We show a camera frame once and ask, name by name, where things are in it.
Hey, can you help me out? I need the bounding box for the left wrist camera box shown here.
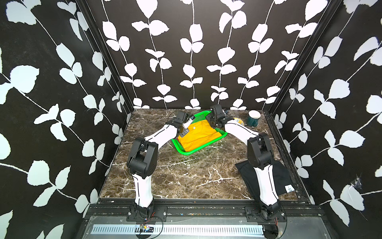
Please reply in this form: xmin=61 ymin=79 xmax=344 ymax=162
xmin=179 ymin=115 xmax=195 ymax=137

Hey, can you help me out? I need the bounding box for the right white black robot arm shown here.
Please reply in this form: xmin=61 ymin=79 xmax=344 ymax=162
xmin=206 ymin=105 xmax=281 ymax=220

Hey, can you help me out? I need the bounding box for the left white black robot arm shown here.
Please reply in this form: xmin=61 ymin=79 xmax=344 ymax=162
xmin=127 ymin=111 xmax=195 ymax=211

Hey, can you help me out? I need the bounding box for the small circuit board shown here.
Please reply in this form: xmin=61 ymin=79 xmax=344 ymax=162
xmin=137 ymin=225 xmax=154 ymax=234

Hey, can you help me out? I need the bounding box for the white perforated rail strip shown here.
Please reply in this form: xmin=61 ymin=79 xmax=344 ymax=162
xmin=91 ymin=224 xmax=264 ymax=237

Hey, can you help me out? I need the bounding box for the yellow t-shirt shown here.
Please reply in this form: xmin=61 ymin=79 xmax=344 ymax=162
xmin=178 ymin=119 xmax=222 ymax=152

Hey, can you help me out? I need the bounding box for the green plastic basket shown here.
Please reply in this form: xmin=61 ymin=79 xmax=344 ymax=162
xmin=172 ymin=111 xmax=228 ymax=155

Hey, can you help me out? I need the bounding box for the dark green mug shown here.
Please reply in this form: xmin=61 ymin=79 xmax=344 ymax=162
xmin=247 ymin=110 xmax=261 ymax=127

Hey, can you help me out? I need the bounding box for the black t-shirt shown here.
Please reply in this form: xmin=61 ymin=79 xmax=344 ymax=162
xmin=235 ymin=160 xmax=294 ymax=201

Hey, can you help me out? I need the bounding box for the patterned yellow blue bowl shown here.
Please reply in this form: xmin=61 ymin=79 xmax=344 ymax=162
xmin=234 ymin=118 xmax=245 ymax=126

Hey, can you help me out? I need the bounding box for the black front mounting rail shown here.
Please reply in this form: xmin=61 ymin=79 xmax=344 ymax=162
xmin=85 ymin=198 xmax=328 ymax=224

